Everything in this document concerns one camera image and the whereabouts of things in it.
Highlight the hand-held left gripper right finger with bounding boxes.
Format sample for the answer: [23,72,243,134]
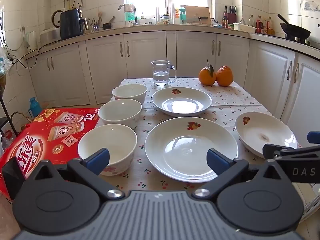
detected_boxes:
[192,148,288,202]

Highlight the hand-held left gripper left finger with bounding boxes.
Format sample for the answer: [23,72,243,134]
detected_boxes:
[33,148,125,201]

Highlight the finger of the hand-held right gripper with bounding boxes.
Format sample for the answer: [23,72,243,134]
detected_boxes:
[262,143,320,159]
[307,131,320,146]

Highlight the white floral bowl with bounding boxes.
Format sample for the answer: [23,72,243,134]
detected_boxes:
[112,84,148,105]
[98,99,142,130]
[77,124,137,176]

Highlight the white plate with fruit print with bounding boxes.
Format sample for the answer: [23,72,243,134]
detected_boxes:
[144,117,239,183]
[151,87,213,117]
[234,112,298,159]

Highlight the cherry print tablecloth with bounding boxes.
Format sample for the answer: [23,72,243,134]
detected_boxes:
[96,77,313,205]

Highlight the red printed carton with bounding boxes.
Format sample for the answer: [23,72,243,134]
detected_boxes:
[0,107,107,200]

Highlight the teal thermos jug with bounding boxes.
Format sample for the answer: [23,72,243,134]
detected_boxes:
[28,97,42,118]

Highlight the orange with green leaf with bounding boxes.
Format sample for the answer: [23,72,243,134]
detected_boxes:
[198,60,216,86]

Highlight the bumpy orange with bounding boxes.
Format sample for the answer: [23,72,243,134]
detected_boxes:
[216,65,234,87]

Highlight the wicker basket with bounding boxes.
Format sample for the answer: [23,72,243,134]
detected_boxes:
[10,111,33,132]

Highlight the black storage rack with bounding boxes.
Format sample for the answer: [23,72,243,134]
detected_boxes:
[0,95,18,138]

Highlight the glass mug with water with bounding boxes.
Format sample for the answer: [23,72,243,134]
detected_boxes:
[151,60,177,88]

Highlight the black wok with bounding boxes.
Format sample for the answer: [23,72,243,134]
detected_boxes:
[277,14,311,42]

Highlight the white kitchen cabinets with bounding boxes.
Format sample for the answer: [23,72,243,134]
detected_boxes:
[26,29,320,140]

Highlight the orange condiment bottle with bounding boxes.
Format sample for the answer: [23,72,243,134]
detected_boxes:
[266,17,275,35]

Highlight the white plastic tray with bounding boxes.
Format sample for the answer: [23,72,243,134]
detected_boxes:
[233,23,257,33]

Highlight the white rice cooker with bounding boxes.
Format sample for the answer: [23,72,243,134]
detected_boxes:
[39,27,62,45]

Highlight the utensil holder with utensils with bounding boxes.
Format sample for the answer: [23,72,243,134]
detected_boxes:
[85,11,104,33]

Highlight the black mortar with pestle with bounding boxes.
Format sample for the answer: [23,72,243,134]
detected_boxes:
[103,16,116,30]

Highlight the white electric kettle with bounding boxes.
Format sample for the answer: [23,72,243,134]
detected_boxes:
[25,31,38,52]

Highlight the dark blue air fryer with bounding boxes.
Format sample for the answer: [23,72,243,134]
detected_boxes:
[59,8,88,40]

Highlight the red knife block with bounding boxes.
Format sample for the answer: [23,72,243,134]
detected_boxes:
[224,6,237,27]

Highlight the metal sink faucet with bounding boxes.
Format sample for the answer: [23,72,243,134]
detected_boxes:
[118,4,139,26]

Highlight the green dish soap bottle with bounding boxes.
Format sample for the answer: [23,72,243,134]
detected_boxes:
[124,4,135,23]

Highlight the wooden cutting board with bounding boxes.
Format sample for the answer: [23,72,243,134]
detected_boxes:
[180,5,212,26]

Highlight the black power cable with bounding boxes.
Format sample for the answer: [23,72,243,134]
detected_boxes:
[10,44,50,69]

